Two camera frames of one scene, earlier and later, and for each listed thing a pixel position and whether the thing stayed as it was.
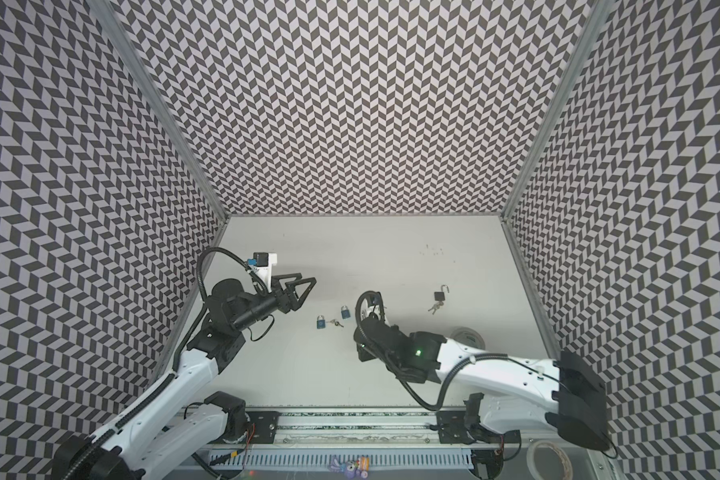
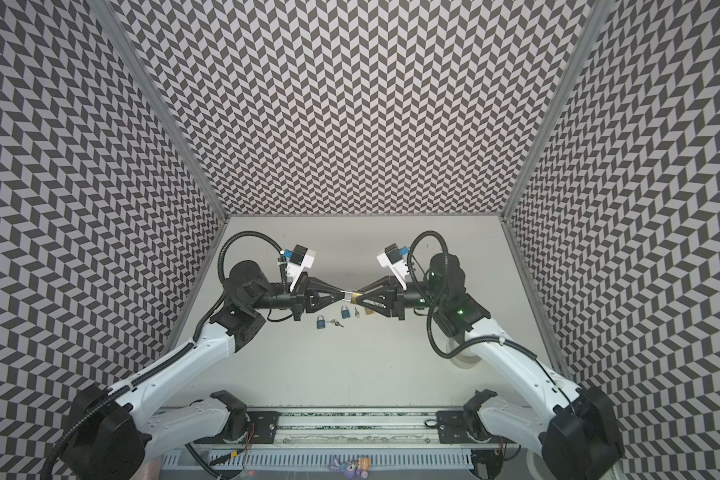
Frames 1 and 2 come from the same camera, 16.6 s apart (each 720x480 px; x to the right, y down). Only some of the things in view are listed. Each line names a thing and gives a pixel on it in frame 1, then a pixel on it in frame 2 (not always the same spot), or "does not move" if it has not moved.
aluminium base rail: x=359 y=429 does not move
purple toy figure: x=351 y=469 does not move
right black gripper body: x=367 y=327 to x=399 y=299
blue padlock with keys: x=321 y=322 does not move
